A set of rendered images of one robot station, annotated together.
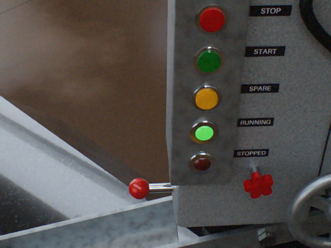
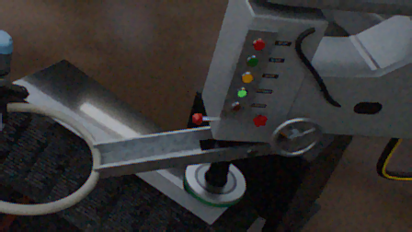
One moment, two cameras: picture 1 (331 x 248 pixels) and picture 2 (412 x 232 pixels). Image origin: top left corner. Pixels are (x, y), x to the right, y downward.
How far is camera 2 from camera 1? 0.76 m
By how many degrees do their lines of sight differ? 7
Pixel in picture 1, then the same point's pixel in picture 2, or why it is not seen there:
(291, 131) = (279, 97)
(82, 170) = (129, 112)
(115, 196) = (151, 129)
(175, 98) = (234, 76)
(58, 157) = (112, 103)
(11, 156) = (83, 99)
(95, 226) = (154, 140)
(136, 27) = (120, 14)
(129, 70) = (116, 47)
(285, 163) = (272, 112)
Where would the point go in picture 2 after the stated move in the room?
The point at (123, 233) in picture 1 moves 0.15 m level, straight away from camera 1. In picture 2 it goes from (170, 146) to (164, 117)
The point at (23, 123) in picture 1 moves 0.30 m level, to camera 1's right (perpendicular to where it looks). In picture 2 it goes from (86, 80) to (156, 88)
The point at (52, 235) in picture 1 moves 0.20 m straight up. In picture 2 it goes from (131, 144) to (139, 98)
